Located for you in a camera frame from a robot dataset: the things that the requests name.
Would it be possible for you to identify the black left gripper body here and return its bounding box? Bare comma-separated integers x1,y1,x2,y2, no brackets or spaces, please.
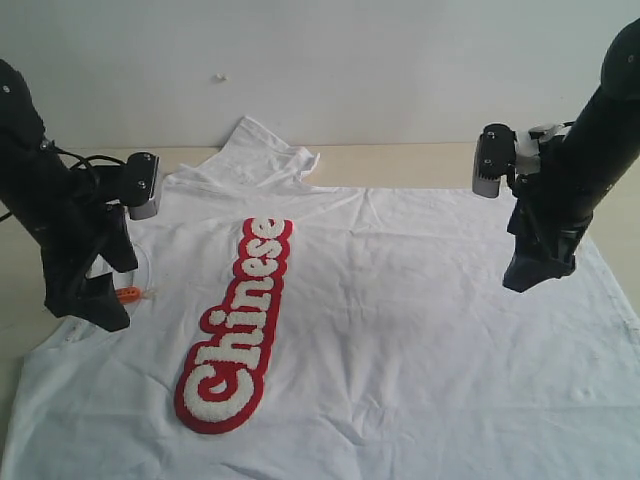
39,195,125,300

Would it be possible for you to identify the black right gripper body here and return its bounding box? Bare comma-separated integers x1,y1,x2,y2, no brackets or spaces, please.
505,187,586,274

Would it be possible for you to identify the orange clothing tag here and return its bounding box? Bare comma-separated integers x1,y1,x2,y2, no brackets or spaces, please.
115,286,157,305

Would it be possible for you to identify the white t-shirt red lettering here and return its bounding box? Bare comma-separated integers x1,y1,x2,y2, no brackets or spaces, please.
1,119,639,479

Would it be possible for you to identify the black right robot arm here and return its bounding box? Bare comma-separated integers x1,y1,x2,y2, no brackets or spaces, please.
502,21,639,293

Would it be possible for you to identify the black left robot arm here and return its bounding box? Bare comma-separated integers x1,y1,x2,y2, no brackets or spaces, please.
1,62,138,332

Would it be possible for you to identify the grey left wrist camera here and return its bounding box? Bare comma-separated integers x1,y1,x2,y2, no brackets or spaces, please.
118,152,162,221

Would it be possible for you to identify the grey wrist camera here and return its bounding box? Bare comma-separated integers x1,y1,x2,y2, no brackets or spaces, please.
118,152,162,221
472,123,516,199

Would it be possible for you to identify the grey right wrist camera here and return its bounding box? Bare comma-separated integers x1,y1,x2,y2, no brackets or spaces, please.
472,123,516,199

